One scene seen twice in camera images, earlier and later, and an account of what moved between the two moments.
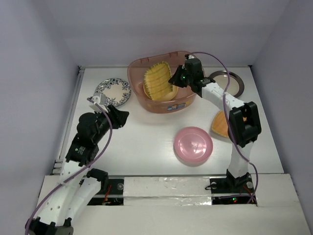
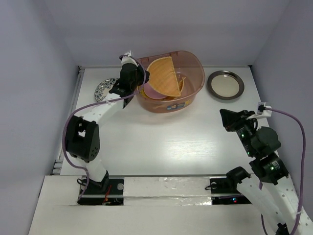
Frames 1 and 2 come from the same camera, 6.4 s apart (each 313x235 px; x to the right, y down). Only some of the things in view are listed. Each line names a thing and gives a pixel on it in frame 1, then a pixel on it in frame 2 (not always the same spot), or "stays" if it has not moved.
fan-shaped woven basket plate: x=219 y=123 -> x=163 y=77
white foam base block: x=167 y=191 stays
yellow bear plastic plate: x=169 y=97 -> x=142 y=93
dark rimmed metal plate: x=236 y=86 stays
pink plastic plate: x=193 y=144 -> x=151 y=93
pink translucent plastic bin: x=185 y=98 stays
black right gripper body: x=190 y=78 -> x=245 y=131
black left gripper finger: x=118 y=118 -> x=147 y=75
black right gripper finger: x=179 y=78 -> x=232 y=121
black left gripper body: x=104 y=122 -> x=140 y=77
